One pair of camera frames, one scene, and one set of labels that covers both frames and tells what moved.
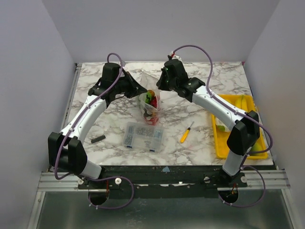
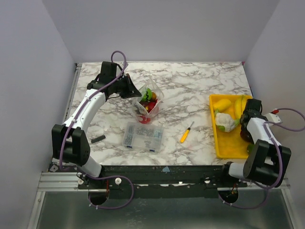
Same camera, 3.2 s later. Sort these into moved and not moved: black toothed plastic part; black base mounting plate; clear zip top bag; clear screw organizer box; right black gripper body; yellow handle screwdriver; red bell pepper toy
Moved: red bell pepper toy; right black gripper body; clear zip top bag
Not moved: black base mounting plate; yellow handle screwdriver; black toothed plastic part; clear screw organizer box
